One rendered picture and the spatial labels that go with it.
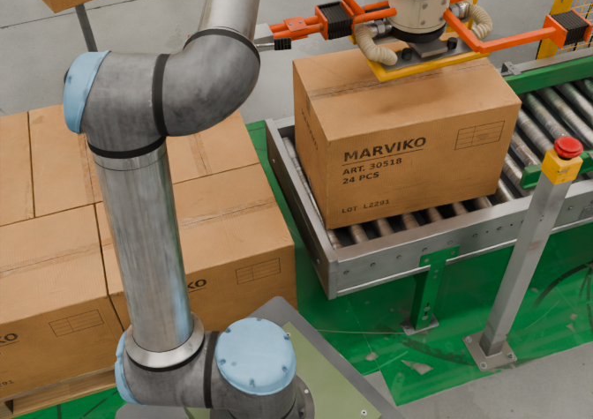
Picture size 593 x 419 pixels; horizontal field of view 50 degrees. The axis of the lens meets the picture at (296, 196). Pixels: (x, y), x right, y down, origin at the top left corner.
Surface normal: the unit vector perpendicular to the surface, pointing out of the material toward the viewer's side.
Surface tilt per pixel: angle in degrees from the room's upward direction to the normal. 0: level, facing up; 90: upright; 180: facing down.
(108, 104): 65
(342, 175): 90
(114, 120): 82
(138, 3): 0
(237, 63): 52
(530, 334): 0
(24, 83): 0
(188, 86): 44
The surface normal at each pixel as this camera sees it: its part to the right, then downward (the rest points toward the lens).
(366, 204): 0.25, 0.71
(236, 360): 0.07, -0.68
